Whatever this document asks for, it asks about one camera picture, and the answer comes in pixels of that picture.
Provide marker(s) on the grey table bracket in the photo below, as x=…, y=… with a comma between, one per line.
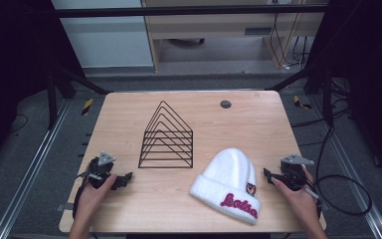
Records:
x=64, y=207

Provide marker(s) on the dark curtain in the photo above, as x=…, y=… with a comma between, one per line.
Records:
x=13, y=66
x=368, y=66

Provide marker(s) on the grey round table grommet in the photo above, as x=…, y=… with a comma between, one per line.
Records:
x=225, y=104

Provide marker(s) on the light wooden desk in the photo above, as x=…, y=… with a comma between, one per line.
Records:
x=212, y=30

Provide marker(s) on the yellow black hazard tape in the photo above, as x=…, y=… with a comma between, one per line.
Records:
x=301, y=103
x=87, y=107

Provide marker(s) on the person's left hand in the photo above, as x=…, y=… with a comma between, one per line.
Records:
x=93, y=199

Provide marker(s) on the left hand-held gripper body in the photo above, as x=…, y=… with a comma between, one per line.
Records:
x=100, y=167

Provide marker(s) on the black horizontal frame bar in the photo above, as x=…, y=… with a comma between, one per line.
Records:
x=179, y=11

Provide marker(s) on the white knit beanie hat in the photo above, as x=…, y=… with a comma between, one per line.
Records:
x=227, y=179

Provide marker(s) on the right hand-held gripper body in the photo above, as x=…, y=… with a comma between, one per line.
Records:
x=293, y=174

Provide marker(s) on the black metal stand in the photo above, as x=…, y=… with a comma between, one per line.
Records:
x=326, y=96
x=51, y=99

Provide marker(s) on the aluminium floor rail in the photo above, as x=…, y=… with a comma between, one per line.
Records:
x=30, y=172
x=354, y=186

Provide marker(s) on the white cabinet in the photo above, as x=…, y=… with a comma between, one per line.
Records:
x=106, y=43

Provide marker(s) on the person's right hand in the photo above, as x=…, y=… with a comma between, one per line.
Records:
x=298, y=202

